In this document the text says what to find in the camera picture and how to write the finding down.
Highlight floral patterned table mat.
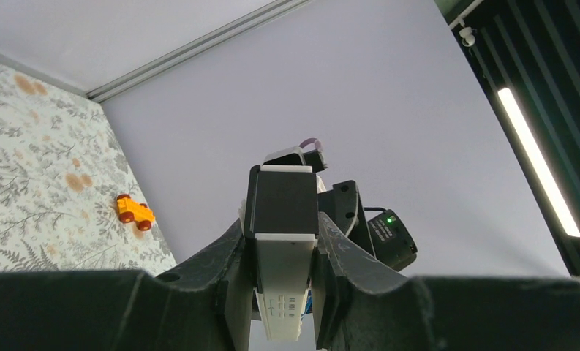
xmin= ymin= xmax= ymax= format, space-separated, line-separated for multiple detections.
xmin=0 ymin=64 xmax=176 ymax=275

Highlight white remote control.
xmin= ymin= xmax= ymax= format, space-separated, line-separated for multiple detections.
xmin=243 ymin=165 xmax=319 ymax=341

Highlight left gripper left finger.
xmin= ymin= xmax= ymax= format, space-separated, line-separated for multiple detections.
xmin=0 ymin=222 xmax=252 ymax=350

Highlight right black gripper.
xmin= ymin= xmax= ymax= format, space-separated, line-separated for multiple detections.
xmin=318 ymin=180 xmax=418 ymax=271

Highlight yellow toy car red wheels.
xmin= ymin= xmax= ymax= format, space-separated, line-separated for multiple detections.
xmin=116 ymin=194 xmax=155 ymax=232

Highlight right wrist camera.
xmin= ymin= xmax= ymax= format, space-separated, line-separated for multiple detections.
xmin=263 ymin=146 xmax=328 ymax=173

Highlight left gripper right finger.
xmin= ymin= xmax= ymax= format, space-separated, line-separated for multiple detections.
xmin=312 ymin=214 xmax=580 ymax=350

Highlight blue battery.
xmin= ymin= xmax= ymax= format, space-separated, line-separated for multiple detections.
xmin=304 ymin=290 xmax=312 ymax=314

